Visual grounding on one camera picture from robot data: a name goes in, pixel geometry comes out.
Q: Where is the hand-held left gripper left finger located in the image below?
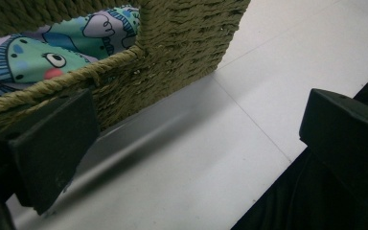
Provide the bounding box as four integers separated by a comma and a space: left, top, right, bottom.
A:
0, 88, 102, 216

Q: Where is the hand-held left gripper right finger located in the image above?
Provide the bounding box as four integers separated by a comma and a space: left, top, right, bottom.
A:
298, 88, 368, 205

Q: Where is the cartoon dinosaur print cloth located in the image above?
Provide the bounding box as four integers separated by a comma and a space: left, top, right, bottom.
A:
0, 5, 141, 103

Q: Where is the woven rope basket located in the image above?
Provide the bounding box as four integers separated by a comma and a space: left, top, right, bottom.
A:
0, 0, 252, 151

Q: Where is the black cloth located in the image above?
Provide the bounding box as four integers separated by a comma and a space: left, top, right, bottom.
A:
230, 147, 368, 230

